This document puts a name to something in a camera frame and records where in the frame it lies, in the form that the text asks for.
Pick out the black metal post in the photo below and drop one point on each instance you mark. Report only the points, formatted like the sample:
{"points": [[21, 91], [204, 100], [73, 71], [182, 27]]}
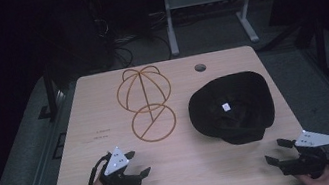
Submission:
{"points": [[50, 91], [321, 46]]}

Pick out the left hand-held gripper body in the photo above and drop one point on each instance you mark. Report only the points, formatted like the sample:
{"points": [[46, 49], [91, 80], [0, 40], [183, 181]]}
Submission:
{"points": [[118, 167]]}

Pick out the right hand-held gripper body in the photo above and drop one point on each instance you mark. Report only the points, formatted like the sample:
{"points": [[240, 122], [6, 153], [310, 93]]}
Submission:
{"points": [[308, 154]]}

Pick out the person's right hand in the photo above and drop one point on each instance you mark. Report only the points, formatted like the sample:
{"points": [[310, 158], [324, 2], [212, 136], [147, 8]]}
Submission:
{"points": [[322, 180]]}

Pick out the black hat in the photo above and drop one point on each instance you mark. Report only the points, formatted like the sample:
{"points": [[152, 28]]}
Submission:
{"points": [[234, 118]]}

